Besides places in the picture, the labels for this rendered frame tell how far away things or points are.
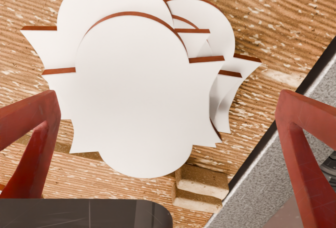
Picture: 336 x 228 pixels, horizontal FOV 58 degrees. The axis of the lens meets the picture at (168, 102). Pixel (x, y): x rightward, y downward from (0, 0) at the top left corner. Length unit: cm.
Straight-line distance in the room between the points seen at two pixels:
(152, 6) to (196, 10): 4
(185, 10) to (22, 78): 16
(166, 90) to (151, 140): 5
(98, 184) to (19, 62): 17
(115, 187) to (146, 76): 20
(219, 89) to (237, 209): 25
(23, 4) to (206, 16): 14
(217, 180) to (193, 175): 3
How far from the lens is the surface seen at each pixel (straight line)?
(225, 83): 24
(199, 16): 23
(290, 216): 224
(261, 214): 48
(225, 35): 24
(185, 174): 34
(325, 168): 131
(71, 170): 37
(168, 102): 22
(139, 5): 20
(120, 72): 21
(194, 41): 21
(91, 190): 39
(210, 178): 35
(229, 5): 26
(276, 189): 44
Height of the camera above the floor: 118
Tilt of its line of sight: 55 degrees down
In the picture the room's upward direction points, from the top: 178 degrees clockwise
